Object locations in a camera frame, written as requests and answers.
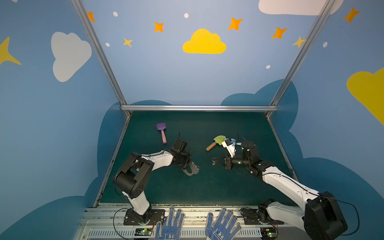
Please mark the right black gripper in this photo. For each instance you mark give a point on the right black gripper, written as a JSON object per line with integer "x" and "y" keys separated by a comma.
{"x": 227, "y": 162}

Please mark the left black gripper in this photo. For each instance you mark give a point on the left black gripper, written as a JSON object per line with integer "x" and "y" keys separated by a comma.
{"x": 186, "y": 161}

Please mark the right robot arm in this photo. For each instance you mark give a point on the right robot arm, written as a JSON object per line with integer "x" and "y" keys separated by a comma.
{"x": 318, "y": 214}

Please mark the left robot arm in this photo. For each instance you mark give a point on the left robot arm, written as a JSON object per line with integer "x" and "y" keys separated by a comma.
{"x": 133, "y": 176}

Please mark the purple pink toy spatula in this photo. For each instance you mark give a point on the purple pink toy spatula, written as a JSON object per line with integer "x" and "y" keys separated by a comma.
{"x": 161, "y": 127}

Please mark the right blue dotted work glove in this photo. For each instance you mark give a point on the right blue dotted work glove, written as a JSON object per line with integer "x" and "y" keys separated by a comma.
{"x": 224, "y": 227}

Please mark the blue dotted work glove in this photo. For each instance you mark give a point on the blue dotted work glove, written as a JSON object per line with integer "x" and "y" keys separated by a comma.
{"x": 172, "y": 226}
{"x": 224, "y": 227}

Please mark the left blue dotted work glove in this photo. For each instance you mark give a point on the left blue dotted work glove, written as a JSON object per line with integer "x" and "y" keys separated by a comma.
{"x": 172, "y": 226}

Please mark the right controller board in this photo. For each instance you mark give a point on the right controller board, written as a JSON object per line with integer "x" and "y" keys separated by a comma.
{"x": 269, "y": 233}

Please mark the controller board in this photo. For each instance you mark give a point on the controller board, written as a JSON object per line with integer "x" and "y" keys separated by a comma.
{"x": 141, "y": 232}
{"x": 269, "y": 233}

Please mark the left controller board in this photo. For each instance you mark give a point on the left controller board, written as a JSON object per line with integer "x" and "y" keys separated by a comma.
{"x": 141, "y": 232}

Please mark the green toy shovel wooden handle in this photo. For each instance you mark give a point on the green toy shovel wooden handle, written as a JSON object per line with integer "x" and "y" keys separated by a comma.
{"x": 218, "y": 140}

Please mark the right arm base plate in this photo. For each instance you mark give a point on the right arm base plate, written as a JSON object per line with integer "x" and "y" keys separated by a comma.
{"x": 257, "y": 217}

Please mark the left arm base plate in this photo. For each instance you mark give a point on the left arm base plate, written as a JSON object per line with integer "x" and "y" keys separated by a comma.
{"x": 150, "y": 217}

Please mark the aluminium frame rear bar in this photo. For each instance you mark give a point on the aluminium frame rear bar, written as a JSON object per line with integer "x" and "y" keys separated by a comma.
{"x": 200, "y": 108}

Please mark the aluminium frame right post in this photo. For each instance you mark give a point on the aluminium frame right post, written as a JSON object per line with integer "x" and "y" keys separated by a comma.
{"x": 311, "y": 37}

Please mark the aluminium frame post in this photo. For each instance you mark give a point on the aluminium frame post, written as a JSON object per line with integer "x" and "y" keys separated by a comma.
{"x": 87, "y": 24}
{"x": 311, "y": 37}

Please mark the aluminium frame left post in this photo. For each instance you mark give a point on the aluminium frame left post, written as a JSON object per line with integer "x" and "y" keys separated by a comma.
{"x": 87, "y": 24}

